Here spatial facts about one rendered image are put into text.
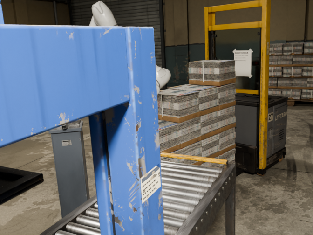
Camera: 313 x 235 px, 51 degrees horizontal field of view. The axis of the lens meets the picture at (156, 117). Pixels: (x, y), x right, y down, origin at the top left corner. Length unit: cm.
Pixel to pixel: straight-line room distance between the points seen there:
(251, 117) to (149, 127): 341
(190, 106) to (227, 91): 57
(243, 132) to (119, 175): 352
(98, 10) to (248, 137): 241
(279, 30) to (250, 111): 537
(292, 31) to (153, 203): 851
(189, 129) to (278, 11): 651
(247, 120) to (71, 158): 227
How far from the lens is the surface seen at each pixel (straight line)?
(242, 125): 396
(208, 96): 308
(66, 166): 228
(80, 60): 36
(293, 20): 894
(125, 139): 47
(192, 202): 158
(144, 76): 47
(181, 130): 283
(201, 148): 311
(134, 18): 1034
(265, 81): 357
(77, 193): 236
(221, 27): 381
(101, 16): 220
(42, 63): 32
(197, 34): 955
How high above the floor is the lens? 153
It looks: 13 degrees down
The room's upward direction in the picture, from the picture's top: 3 degrees counter-clockwise
